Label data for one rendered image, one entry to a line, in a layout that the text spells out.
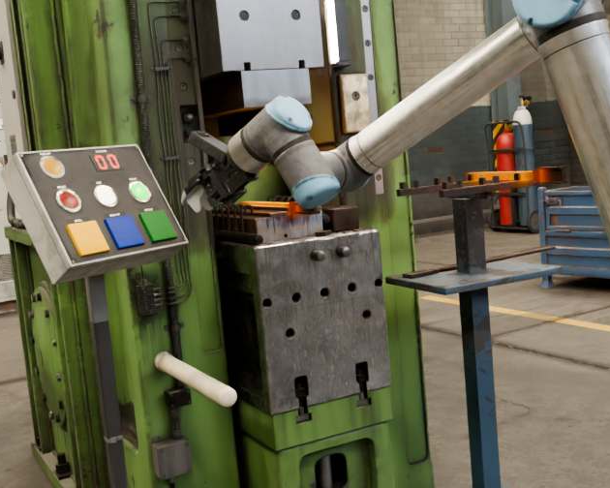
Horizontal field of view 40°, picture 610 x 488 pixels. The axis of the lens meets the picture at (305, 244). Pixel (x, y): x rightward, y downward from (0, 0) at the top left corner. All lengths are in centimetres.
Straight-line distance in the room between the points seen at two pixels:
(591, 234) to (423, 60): 470
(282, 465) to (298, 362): 28
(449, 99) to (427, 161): 851
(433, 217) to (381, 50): 765
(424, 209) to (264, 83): 795
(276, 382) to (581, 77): 120
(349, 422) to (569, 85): 128
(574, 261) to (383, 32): 377
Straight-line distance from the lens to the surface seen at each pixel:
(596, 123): 141
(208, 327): 236
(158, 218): 198
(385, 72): 263
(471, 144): 1059
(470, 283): 228
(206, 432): 242
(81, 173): 194
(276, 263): 220
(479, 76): 162
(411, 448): 279
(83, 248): 181
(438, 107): 165
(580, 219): 609
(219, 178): 179
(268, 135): 167
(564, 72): 142
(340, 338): 232
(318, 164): 165
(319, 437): 235
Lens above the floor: 116
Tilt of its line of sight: 7 degrees down
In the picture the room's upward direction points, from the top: 5 degrees counter-clockwise
